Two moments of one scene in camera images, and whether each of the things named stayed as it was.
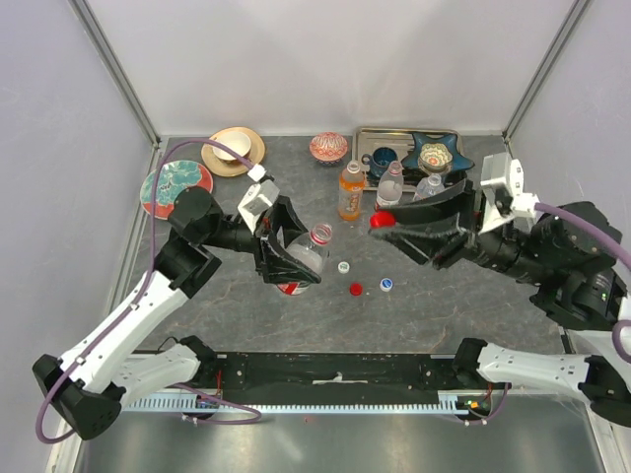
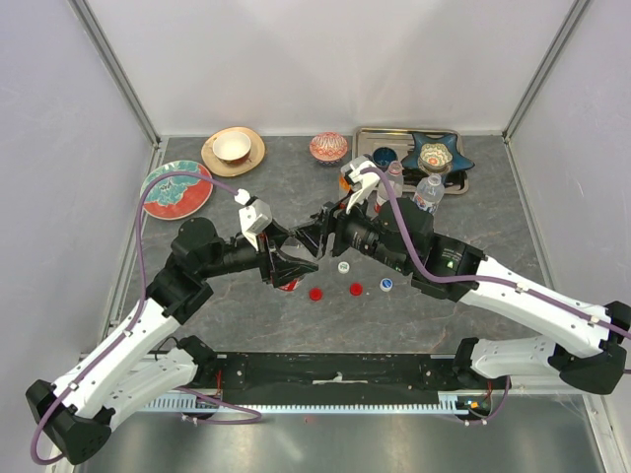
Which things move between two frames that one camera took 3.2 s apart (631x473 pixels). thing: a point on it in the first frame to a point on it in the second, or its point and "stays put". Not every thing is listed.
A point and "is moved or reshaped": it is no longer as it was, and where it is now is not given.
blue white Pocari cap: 385,284 stays put
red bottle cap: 356,290 stays put
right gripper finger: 449,201 to 320,218
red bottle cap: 383,219 is moved or reshaped
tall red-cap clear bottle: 390,185 stays put
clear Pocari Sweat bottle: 428,186 stays put
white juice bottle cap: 343,267 stays put
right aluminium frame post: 555,48 stays put
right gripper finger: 424,246 to 312,236
